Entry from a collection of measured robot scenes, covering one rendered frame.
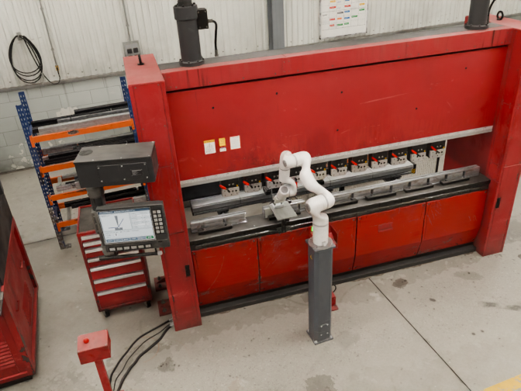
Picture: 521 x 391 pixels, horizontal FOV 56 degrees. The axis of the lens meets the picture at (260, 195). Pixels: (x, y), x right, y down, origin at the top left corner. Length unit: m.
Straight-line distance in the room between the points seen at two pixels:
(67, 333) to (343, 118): 3.18
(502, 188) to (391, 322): 1.72
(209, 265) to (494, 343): 2.52
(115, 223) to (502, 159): 3.54
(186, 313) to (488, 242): 3.17
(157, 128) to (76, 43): 4.43
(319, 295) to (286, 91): 1.66
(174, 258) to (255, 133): 1.24
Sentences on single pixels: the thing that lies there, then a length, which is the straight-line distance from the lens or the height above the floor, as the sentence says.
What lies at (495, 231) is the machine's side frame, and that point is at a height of 0.30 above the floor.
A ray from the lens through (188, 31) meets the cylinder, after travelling 3.77.
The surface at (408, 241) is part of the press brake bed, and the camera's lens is 5.14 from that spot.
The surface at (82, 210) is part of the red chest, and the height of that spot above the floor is 0.98.
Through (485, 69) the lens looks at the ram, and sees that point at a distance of 4.90.
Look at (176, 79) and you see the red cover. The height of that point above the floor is 2.24.
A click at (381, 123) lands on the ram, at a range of 4.47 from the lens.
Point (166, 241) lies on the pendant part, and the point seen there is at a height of 1.29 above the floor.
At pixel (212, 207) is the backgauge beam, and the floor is 0.94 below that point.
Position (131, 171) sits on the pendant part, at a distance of 3.31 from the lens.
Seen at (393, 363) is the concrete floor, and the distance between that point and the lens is 4.40.
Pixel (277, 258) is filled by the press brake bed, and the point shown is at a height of 0.49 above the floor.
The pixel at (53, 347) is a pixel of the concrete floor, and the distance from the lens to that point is 4.95.
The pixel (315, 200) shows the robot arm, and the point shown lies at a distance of 3.62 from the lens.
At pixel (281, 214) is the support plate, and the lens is 4.25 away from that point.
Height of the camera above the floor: 3.25
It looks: 30 degrees down
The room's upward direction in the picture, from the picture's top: 4 degrees counter-clockwise
